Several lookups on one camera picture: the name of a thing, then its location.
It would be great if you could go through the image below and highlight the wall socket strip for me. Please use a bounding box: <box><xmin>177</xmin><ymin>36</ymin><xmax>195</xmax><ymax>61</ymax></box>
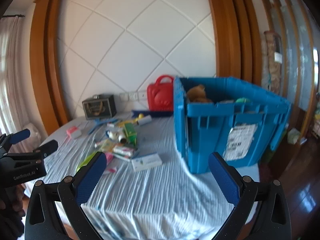
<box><xmin>119</xmin><ymin>92</ymin><xmax>148</xmax><ymax>102</ymax></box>

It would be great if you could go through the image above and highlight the pale curtain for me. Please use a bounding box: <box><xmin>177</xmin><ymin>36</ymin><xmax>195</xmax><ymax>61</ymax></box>
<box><xmin>0</xmin><ymin>16</ymin><xmax>33</xmax><ymax>140</ymax></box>

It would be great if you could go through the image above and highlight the wooden wall frame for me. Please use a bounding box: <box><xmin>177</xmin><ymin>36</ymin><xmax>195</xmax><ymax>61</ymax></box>
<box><xmin>29</xmin><ymin>0</ymin><xmax>263</xmax><ymax>130</ymax></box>

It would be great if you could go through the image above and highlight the wooden glass partition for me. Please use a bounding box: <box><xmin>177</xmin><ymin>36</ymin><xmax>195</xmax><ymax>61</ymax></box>
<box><xmin>257</xmin><ymin>0</ymin><xmax>320</xmax><ymax>110</ymax></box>

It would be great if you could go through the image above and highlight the pink white brush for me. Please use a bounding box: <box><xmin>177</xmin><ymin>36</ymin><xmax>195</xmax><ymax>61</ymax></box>
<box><xmin>66</xmin><ymin>127</ymin><xmax>82</xmax><ymax>140</ymax></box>

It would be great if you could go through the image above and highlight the white medicine box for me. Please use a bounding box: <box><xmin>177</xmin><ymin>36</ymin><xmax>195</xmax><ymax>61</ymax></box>
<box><xmin>131</xmin><ymin>154</ymin><xmax>162</xmax><ymax>172</ymax></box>

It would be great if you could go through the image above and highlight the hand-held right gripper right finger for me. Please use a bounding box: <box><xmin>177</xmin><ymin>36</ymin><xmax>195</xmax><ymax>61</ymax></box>
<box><xmin>208</xmin><ymin>152</ymin><xmax>292</xmax><ymax>240</ymax></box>

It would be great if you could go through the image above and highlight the yellow green wrapper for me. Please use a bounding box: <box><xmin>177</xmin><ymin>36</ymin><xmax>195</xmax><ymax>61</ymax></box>
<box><xmin>76</xmin><ymin>152</ymin><xmax>95</xmax><ymax>171</ymax></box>

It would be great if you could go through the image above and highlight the dark blue cloth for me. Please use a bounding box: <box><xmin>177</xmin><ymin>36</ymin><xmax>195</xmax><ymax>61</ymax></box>
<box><xmin>132</xmin><ymin>109</ymin><xmax>173</xmax><ymax>118</ymax></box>

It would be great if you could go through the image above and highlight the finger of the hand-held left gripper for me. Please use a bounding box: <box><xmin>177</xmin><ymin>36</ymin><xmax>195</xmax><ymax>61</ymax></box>
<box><xmin>31</xmin><ymin>140</ymin><xmax>59</xmax><ymax>159</ymax></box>
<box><xmin>0</xmin><ymin>128</ymin><xmax>31</xmax><ymax>153</ymax></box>

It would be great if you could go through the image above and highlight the light blue plastic tool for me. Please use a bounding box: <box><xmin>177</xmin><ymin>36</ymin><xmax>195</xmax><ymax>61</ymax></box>
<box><xmin>88</xmin><ymin>118</ymin><xmax>118</xmax><ymax>135</ymax></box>

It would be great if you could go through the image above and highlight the red plastic bag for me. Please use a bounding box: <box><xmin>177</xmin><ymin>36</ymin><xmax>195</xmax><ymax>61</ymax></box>
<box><xmin>147</xmin><ymin>74</ymin><xmax>175</xmax><ymax>112</ymax></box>

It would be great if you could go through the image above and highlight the red teal tissue pack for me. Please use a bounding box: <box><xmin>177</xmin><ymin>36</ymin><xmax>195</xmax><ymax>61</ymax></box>
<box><xmin>112</xmin><ymin>145</ymin><xmax>139</xmax><ymax>162</ymax></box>

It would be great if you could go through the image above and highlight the green tissue box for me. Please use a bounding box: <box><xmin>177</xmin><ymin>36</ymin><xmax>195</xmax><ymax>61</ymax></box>
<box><xmin>287</xmin><ymin>128</ymin><xmax>301</xmax><ymax>145</ymax></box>

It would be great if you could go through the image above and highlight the yellow snack packet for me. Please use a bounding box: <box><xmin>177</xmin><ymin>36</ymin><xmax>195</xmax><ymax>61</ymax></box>
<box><xmin>96</xmin><ymin>140</ymin><xmax>116</xmax><ymax>152</ymax></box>

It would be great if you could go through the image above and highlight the person's left hand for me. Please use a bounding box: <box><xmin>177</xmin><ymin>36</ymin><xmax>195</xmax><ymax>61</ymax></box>
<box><xmin>5</xmin><ymin>185</ymin><xmax>26</xmax><ymax>218</ymax></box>

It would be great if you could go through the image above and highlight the green-white cylindrical canister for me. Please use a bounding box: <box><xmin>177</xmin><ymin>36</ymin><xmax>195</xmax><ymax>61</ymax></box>
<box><xmin>122</xmin><ymin>123</ymin><xmax>138</xmax><ymax>147</ymax></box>

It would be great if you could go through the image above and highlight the blue plastic crate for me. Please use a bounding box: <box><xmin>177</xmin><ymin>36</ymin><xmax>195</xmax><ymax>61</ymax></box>
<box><xmin>173</xmin><ymin>76</ymin><xmax>292</xmax><ymax>174</ymax></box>

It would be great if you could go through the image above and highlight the brown teddy bear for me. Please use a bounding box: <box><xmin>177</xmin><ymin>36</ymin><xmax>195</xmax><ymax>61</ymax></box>
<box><xmin>186</xmin><ymin>85</ymin><xmax>214</xmax><ymax>103</ymax></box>

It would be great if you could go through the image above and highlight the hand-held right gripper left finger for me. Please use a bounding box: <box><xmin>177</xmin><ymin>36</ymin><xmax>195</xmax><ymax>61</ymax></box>
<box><xmin>24</xmin><ymin>151</ymin><xmax>108</xmax><ymax>240</ymax></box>

